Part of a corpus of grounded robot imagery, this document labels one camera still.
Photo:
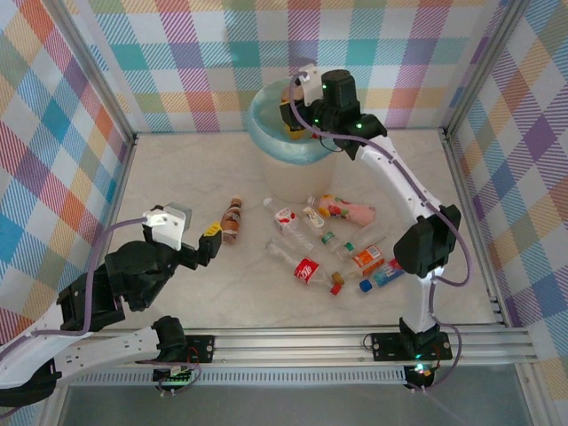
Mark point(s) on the Coca-Cola bottle red cap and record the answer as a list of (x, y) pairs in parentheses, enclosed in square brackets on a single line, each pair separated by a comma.
[(306, 270)]

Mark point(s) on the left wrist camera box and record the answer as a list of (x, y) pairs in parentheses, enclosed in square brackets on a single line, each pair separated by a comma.
[(164, 226)]

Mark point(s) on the aluminium floor rail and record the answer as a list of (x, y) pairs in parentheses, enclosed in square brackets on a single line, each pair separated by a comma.
[(115, 199), (467, 177)]

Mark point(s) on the clear bottle green cap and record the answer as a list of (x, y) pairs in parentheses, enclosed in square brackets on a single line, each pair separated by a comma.
[(351, 245)]

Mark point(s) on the teal plastic bin liner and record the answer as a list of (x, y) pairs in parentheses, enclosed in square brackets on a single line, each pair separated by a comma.
[(266, 111)]

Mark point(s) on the orange label bottle tan cap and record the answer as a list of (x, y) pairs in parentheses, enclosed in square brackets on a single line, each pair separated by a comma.
[(367, 257)]

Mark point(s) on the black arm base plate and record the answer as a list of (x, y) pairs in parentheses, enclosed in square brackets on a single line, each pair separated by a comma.
[(384, 346), (202, 348)]

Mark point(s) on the pink fruit drink bottle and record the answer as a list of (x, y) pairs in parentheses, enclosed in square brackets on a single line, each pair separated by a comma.
[(346, 212)]

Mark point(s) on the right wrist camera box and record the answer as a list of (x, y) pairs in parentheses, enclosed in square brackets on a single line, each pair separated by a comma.
[(310, 86)]

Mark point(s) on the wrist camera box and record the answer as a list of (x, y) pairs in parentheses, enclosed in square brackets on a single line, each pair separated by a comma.
[(310, 86), (164, 226)]

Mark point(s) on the small orange circuit board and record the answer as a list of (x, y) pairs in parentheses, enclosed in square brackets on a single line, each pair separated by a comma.
[(419, 370)]

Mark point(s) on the blue label bottle blue cap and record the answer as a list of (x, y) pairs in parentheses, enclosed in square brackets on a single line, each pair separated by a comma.
[(386, 275)]

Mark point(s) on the aluminium frame post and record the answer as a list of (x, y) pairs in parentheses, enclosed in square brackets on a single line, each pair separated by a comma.
[(483, 62), (94, 62)]

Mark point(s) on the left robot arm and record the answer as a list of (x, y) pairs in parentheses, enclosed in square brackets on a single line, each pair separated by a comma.
[(111, 344)]

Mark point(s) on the wide aluminium mounting beam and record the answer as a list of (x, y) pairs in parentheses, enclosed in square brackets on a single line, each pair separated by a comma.
[(288, 344)]

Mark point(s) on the green-lit circuit board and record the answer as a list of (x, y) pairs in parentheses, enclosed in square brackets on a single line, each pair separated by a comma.
[(173, 379)]

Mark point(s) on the clear bottle white cap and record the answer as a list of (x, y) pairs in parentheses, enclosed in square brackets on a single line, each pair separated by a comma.
[(284, 218)]

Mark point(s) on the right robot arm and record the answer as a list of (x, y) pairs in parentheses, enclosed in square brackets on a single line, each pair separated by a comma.
[(399, 177)]

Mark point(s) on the small bottle white label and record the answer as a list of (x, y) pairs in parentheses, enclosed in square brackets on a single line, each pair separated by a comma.
[(313, 217)]

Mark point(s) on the orange juice bottle yellow label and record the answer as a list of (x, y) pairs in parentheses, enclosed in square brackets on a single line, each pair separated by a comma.
[(294, 134)]

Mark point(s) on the brown label drink bottle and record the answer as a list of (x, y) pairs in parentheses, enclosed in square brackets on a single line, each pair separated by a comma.
[(231, 219)]

